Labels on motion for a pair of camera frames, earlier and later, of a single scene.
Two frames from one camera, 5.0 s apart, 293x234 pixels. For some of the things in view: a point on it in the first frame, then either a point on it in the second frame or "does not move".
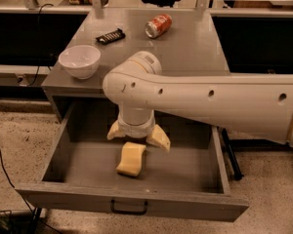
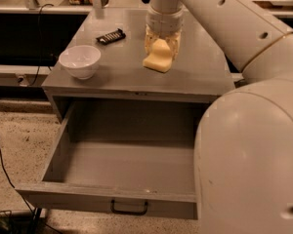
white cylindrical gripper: x=136 y=130 to x=164 y=23
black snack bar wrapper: x=115 y=35 does not move
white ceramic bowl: x=79 y=60 does not move
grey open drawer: x=74 y=170 does not move
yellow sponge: x=131 y=162 to x=160 y=58
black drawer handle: x=137 y=213 does not move
